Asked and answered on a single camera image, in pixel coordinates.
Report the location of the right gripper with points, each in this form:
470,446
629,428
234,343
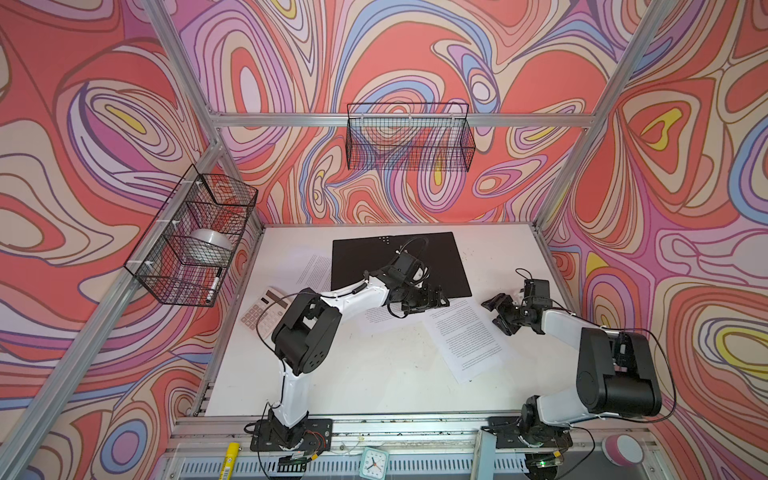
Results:
497,301

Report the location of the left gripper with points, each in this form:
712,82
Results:
426,302

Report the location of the printed paper sheet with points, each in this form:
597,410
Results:
468,341
315,272
380,320

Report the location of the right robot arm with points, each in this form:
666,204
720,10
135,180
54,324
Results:
615,372

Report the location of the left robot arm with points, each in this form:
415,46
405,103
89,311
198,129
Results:
304,336

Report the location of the white calculator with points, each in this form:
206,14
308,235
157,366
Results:
266,312

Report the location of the small teal clock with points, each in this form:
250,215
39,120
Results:
374,464

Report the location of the black marker pen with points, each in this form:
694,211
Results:
213,288

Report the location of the silver tape roll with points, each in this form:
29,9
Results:
208,246

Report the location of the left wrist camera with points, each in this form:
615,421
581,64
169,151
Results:
408,268

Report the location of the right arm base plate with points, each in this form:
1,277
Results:
512,432

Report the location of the black wire basket back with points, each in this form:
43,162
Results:
409,136

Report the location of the black wire basket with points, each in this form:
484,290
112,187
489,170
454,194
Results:
409,136
183,258

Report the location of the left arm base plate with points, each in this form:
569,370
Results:
310,435

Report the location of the black wire basket left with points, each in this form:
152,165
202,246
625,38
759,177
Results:
183,258

